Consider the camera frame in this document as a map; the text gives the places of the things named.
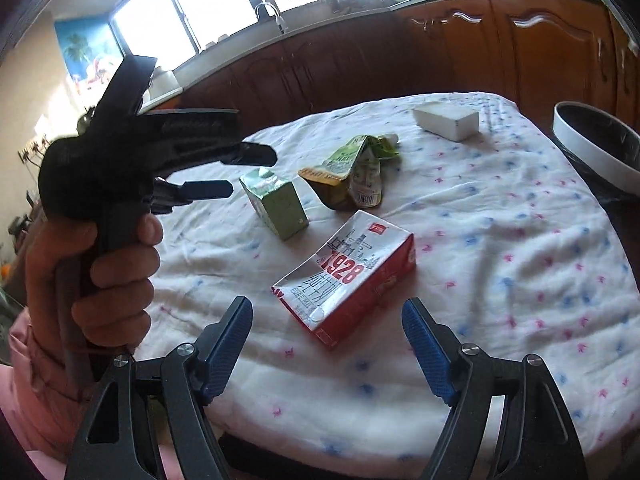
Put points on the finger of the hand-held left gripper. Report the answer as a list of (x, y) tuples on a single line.
[(250, 154), (200, 191)]

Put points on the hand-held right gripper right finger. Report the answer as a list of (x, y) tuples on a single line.
[(430, 355)]

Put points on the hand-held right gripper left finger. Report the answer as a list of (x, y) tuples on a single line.
[(225, 355)]

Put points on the green drink carton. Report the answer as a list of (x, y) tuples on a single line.
[(277, 205)]

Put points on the red and white milk carton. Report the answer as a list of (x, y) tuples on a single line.
[(350, 280)]

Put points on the white rim trash bin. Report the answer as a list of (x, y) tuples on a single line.
[(595, 155)]

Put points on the person's left forearm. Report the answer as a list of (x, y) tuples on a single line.
[(40, 395)]

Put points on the person's left hand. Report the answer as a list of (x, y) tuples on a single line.
[(120, 285)]

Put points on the crumpled green yellow carton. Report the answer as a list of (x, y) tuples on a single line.
[(350, 170)]

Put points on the speckled kitchen countertop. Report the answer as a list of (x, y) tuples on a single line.
[(240, 52)]

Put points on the white printed blanket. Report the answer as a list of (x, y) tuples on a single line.
[(500, 260)]

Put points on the chrome faucet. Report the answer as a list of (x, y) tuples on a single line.
[(270, 15)]

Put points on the kitchen window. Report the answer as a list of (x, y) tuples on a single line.
[(210, 5)]

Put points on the white rectangular box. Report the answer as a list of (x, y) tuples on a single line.
[(445, 120)]

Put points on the wooden lower cabinets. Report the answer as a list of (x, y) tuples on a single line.
[(475, 45)]

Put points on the blue wall poster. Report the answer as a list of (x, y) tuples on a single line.
[(85, 60)]

